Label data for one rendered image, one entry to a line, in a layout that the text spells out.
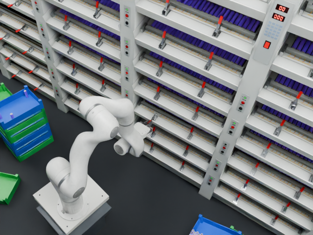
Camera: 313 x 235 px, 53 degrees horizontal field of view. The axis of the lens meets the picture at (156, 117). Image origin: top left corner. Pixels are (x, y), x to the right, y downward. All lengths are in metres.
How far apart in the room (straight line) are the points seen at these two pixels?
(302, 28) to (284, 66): 0.19
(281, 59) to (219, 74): 0.31
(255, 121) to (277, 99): 0.20
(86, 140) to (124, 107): 0.23
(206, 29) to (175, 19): 0.15
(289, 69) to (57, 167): 1.15
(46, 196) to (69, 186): 0.48
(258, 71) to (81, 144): 0.85
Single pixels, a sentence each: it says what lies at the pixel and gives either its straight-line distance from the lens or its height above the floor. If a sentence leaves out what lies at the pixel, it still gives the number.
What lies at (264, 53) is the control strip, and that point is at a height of 1.33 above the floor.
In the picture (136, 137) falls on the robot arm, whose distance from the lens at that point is 1.73.
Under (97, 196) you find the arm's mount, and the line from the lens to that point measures 2.01.
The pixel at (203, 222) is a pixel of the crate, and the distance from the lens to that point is 2.33.
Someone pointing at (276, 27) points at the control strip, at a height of 1.45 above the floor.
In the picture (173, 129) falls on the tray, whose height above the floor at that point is 0.52.
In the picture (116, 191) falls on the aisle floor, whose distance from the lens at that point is 2.38.
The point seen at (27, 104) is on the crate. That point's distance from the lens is 2.42.
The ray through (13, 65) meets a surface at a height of 0.15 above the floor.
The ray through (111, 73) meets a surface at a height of 0.72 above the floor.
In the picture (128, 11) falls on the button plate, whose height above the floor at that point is 1.24.
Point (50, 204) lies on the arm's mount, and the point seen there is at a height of 0.33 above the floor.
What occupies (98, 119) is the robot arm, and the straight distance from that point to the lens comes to 1.40.
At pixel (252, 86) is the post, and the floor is 1.14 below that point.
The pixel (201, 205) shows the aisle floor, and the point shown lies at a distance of 2.39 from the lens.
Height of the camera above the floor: 2.12
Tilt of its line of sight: 50 degrees down
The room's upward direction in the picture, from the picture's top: 6 degrees clockwise
